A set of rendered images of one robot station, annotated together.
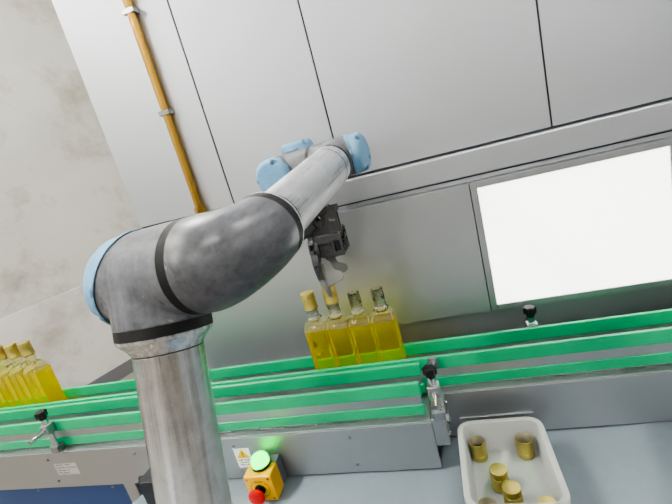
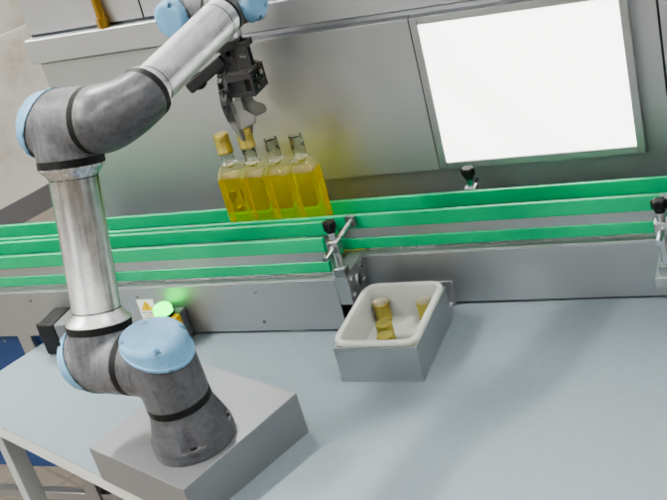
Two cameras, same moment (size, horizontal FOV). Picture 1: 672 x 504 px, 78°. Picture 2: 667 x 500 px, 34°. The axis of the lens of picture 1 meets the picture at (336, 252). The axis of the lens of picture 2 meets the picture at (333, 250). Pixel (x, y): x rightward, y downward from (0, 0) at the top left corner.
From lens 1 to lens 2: 1.35 m
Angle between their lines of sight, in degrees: 15
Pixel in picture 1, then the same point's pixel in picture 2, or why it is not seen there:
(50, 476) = not seen: outside the picture
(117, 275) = (41, 124)
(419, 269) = (357, 114)
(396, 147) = not seen: outside the picture
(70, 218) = not seen: outside the picture
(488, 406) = (407, 273)
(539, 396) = (457, 264)
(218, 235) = (106, 104)
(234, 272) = (116, 129)
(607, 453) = (505, 321)
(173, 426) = (77, 228)
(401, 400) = (307, 256)
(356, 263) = (286, 101)
